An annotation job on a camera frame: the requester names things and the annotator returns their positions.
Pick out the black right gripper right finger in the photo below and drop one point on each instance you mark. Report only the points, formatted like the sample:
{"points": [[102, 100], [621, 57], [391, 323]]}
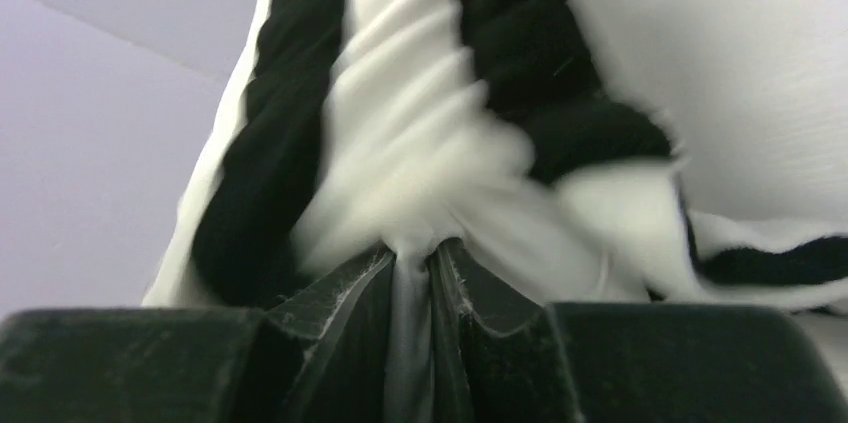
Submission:
{"points": [[502, 358]]}

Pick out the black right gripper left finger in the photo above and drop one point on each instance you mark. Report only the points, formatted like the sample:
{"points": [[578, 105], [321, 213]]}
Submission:
{"points": [[318, 357]]}

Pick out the black white striped pillowcase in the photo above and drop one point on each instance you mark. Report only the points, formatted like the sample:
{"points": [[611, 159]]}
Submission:
{"points": [[582, 150]]}

